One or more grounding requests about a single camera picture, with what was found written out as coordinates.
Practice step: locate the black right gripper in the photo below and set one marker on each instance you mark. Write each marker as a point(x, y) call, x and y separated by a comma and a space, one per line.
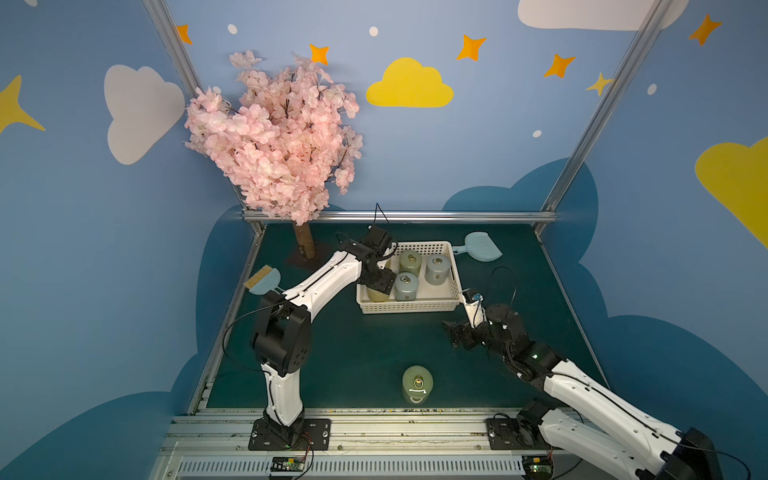
point(470, 333)

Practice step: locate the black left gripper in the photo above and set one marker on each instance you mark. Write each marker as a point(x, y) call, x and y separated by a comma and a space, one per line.
point(377, 276)

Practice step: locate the white perforated plastic basket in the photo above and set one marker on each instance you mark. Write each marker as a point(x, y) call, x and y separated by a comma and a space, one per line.
point(430, 298)

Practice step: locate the green tea canister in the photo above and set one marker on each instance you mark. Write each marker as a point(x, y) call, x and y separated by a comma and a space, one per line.
point(417, 384)
point(410, 261)

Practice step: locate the yellow tea canister front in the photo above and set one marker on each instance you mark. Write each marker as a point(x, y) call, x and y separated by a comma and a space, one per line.
point(377, 294)

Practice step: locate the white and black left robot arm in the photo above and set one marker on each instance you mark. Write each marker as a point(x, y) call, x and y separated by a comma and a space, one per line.
point(283, 325)

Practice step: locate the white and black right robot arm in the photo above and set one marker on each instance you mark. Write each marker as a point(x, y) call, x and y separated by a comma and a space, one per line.
point(621, 439)

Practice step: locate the blue tea canister front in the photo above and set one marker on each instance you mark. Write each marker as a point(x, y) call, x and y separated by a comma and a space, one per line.
point(405, 287)

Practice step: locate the grey-blue tea canister back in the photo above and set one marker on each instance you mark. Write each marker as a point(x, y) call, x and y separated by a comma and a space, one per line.
point(438, 269)

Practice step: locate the light blue dustpan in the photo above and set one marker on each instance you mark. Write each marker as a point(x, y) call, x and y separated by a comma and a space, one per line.
point(479, 246)

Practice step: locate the light blue hand brush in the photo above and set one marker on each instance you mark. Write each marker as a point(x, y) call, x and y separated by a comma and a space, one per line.
point(266, 279)

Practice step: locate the pink cherry blossom tree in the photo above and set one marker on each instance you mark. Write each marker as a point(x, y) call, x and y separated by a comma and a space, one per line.
point(284, 143)

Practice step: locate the right controller board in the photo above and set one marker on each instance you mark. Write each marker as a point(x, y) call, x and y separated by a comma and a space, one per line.
point(537, 468)

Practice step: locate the controller board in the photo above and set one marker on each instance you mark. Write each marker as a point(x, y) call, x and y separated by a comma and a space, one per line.
point(287, 465)
point(537, 468)

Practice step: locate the left controller board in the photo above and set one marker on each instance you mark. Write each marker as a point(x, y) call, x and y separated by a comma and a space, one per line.
point(287, 465)

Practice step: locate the aluminium back frame bar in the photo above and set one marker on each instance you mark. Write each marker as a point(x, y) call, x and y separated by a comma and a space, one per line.
point(466, 217)

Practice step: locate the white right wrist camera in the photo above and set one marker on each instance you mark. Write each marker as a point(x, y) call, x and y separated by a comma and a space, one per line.
point(472, 299)

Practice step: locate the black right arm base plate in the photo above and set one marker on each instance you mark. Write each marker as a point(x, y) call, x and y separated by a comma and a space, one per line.
point(505, 433)

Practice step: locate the right aluminium frame post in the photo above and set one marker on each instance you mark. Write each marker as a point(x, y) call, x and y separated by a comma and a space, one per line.
point(639, 48)

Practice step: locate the aluminium frame post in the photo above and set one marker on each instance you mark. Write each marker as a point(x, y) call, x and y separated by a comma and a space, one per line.
point(639, 48)
point(163, 21)

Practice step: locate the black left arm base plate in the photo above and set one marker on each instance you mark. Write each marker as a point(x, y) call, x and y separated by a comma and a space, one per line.
point(305, 434)

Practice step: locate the aluminium front rail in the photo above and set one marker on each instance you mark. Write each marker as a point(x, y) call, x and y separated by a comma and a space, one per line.
point(364, 444)

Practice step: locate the left aluminium frame post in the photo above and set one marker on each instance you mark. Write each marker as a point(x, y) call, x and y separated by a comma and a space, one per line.
point(163, 21)

